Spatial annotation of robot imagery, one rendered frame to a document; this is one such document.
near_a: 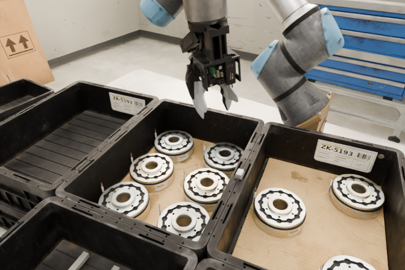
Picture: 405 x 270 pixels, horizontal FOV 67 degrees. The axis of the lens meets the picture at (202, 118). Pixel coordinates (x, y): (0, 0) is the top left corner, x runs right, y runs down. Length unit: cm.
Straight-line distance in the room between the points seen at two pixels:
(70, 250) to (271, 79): 65
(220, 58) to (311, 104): 44
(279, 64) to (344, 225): 44
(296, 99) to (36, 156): 72
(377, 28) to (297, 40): 153
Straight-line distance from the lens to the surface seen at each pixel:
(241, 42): 370
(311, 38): 87
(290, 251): 63
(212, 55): 53
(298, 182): 76
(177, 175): 75
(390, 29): 238
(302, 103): 90
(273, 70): 90
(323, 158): 79
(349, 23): 240
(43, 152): 92
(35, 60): 343
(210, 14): 53
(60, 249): 67
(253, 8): 355
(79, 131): 96
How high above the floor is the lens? 134
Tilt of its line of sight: 32 degrees down
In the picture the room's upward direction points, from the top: straight up
